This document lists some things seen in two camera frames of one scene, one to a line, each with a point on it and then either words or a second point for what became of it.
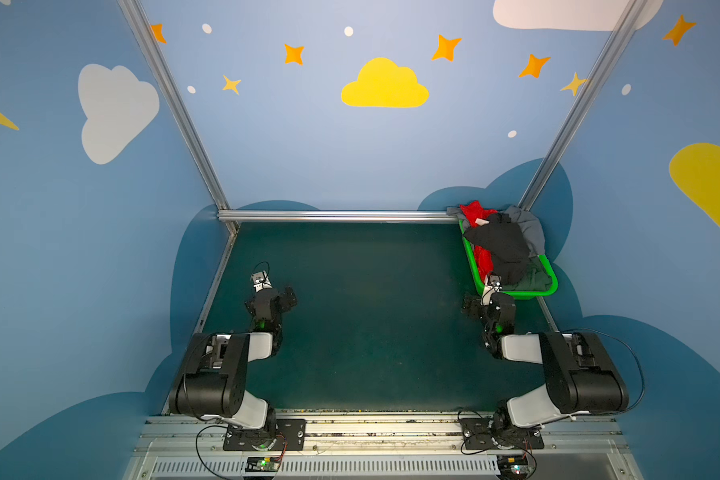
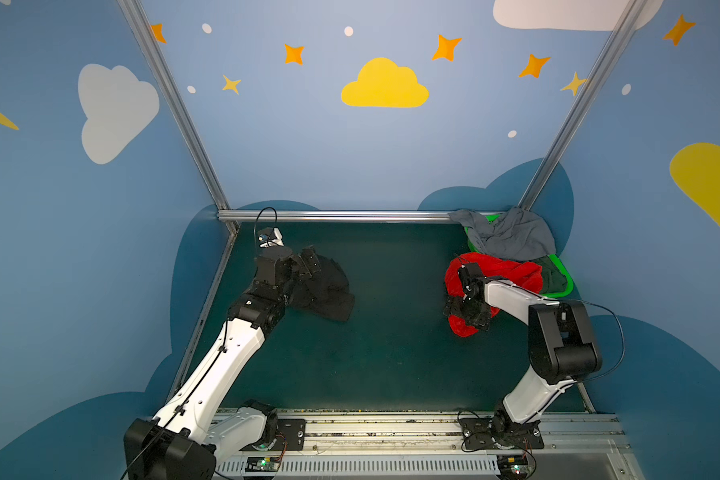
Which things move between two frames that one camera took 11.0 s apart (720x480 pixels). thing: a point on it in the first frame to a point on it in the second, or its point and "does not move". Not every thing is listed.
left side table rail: [232, 234] does not move
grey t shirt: [533, 232] does not move
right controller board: [513, 466] does not move
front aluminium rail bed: [191, 448] does not move
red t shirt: [474, 212] to [526, 275]
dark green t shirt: [535, 280] to [553, 279]
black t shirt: [507, 243] to [325, 293]
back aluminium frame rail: [338, 216] does not move
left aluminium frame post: [176, 101] does not move
